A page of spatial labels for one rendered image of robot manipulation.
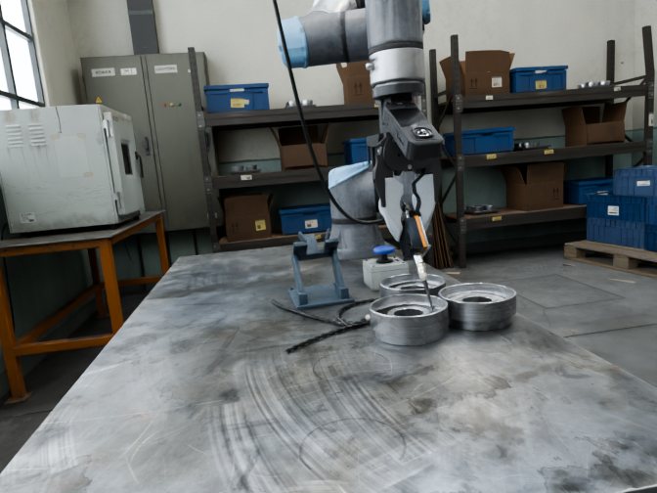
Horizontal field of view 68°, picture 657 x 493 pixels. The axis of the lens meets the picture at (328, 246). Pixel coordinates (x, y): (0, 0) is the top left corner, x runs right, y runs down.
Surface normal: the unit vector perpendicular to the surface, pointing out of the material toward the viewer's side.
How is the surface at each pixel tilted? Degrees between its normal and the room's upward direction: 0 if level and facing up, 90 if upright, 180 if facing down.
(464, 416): 0
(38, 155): 90
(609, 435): 0
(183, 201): 90
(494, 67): 93
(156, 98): 90
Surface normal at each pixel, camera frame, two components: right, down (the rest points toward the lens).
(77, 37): 0.17, 0.15
